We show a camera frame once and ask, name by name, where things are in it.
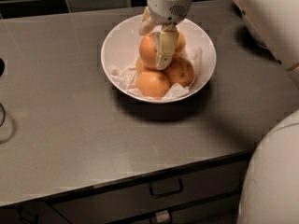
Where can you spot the black drawer handle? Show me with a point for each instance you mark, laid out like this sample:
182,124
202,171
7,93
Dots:
166,187
25,217

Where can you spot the black drawer handle middle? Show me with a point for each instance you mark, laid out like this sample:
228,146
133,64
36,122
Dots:
166,187

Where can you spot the black drawer handle left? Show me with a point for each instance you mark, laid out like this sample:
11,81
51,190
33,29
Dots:
25,217

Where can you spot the lower drawer handle label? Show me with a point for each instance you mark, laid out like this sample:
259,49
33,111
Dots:
161,217

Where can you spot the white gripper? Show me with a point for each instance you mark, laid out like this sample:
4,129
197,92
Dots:
166,6

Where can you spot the white paper lining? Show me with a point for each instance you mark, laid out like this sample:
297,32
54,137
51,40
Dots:
125,77

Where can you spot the dark drawer front middle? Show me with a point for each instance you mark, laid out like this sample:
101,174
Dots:
140,196

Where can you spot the white bowl with oranges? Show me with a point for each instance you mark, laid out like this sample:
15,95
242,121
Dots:
121,46

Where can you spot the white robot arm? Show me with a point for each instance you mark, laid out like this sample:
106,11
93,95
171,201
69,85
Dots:
241,129

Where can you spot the hidden left orange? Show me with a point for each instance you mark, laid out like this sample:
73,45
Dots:
140,67

